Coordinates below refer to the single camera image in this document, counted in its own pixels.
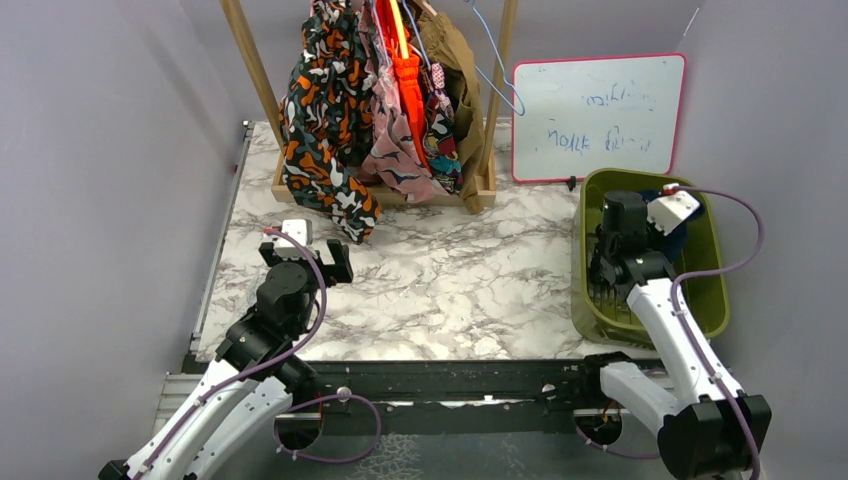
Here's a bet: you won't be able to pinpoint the wooden clothes rack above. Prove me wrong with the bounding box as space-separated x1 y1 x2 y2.
220 0 519 209

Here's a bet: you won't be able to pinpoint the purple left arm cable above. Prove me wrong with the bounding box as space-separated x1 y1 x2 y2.
132 228 382 480

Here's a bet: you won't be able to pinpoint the colourful patterned shorts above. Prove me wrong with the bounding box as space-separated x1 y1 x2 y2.
421 63 464 195

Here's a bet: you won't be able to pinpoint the pink framed whiteboard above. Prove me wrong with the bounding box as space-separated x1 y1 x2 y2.
511 52 687 184

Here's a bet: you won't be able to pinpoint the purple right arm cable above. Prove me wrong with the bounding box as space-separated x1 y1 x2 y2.
574 185 766 480

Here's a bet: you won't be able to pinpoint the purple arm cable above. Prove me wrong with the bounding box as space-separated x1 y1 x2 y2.
132 228 382 480
574 185 766 480

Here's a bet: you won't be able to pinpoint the tan khaki shorts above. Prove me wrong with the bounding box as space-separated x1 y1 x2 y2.
414 1 485 214

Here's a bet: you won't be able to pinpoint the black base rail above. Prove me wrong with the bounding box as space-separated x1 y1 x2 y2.
182 357 644 435

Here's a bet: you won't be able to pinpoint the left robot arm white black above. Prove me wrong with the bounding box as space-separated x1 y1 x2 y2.
97 231 353 479

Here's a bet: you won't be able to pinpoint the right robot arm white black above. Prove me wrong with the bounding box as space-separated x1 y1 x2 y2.
576 184 772 479

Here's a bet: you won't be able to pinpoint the camouflage orange black garment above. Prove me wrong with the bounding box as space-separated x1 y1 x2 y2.
279 1 381 243

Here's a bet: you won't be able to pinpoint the navy blue shorts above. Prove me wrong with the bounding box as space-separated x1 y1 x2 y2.
639 190 687 263

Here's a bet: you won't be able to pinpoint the light blue wire hanger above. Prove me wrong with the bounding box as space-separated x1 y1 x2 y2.
467 0 526 117

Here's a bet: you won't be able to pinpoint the olive green plastic basket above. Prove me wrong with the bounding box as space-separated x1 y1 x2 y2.
571 169 730 349

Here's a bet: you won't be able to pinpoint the pink patterned garment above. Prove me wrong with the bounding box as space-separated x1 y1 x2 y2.
359 1 443 203

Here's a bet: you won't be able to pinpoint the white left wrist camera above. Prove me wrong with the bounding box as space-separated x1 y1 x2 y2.
266 219 313 259

